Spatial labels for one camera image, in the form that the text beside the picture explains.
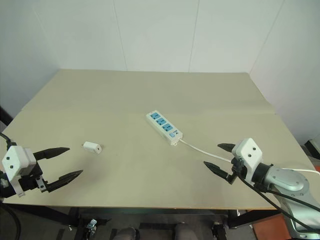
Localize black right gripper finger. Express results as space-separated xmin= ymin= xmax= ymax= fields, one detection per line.
xmin=217 ymin=142 xmax=236 ymax=153
xmin=203 ymin=161 xmax=230 ymax=180

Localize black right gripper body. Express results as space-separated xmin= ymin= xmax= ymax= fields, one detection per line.
xmin=225 ymin=156 xmax=248 ymax=186

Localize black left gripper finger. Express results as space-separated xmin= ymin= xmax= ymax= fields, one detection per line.
xmin=46 ymin=169 xmax=84 ymax=193
xmin=33 ymin=147 xmax=71 ymax=162

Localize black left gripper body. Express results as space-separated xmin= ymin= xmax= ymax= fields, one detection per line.
xmin=16 ymin=161 xmax=51 ymax=194

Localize white plug adapter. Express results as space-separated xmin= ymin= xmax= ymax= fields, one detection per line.
xmin=81 ymin=141 xmax=104 ymax=155

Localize white power strip blue sockets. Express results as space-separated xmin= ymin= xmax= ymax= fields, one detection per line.
xmin=145 ymin=109 xmax=184 ymax=147

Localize metal caster clamp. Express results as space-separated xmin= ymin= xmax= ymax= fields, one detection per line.
xmin=85 ymin=218 xmax=99 ymax=236

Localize black caster clamp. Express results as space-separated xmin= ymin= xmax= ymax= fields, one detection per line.
xmin=211 ymin=221 xmax=230 ymax=239

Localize orange flat object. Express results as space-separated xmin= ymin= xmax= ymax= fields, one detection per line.
xmin=251 ymin=213 xmax=294 ymax=240

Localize black and white box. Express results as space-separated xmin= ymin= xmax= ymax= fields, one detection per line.
xmin=303 ymin=134 xmax=320 ymax=161

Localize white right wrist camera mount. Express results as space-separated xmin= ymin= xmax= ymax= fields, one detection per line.
xmin=231 ymin=137 xmax=265 ymax=182

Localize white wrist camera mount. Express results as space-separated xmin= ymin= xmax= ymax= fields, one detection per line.
xmin=1 ymin=145 xmax=37 ymax=198
xmin=231 ymin=137 xmax=265 ymax=182

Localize white power strip cord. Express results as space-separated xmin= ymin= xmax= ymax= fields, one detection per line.
xmin=178 ymin=139 xmax=320 ymax=175

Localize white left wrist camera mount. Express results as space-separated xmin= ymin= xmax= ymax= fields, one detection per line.
xmin=1 ymin=145 xmax=37 ymax=198

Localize black table frame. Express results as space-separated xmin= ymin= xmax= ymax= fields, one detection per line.
xmin=3 ymin=202 xmax=285 ymax=240

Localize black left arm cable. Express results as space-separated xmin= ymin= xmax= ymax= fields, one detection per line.
xmin=0 ymin=131 xmax=22 ymax=240

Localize black object at wall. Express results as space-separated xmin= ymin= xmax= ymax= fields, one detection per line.
xmin=0 ymin=104 xmax=13 ymax=132

